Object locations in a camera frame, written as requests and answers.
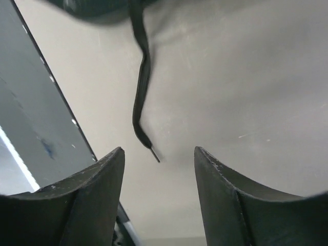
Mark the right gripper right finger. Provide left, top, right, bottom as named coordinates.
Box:
left=194, top=147, right=327, bottom=245

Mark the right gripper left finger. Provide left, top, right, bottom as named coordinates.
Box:
left=1, top=147, right=125, bottom=245

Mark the black sneaker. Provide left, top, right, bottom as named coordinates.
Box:
left=43, top=1, right=129, bottom=26

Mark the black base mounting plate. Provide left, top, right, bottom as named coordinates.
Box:
left=1, top=1, right=96, bottom=195

